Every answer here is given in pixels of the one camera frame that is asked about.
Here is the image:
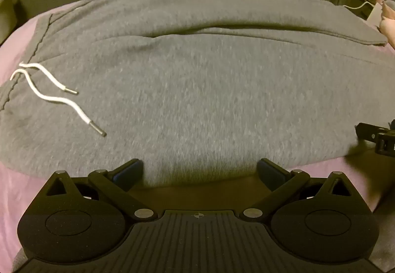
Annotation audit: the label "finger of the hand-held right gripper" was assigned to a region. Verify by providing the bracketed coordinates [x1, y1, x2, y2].
[355, 119, 395, 155]

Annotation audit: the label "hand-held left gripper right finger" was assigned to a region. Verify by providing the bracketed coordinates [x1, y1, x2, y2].
[257, 158, 353, 220]

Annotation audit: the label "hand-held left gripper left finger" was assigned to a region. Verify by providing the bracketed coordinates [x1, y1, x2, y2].
[46, 158, 157, 220]

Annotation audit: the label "grey sweat pants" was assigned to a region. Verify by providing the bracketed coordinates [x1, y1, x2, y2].
[0, 0, 389, 189]

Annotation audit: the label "pink plush toy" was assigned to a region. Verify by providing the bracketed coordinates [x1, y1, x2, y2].
[367, 0, 395, 46]

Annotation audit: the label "pink bed sheet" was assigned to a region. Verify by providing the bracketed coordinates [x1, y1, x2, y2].
[0, 12, 395, 261]

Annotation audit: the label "white drawstring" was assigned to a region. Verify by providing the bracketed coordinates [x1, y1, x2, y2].
[10, 62, 107, 138]

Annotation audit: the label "white cable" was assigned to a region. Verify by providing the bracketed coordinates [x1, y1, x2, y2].
[343, 1, 376, 11]

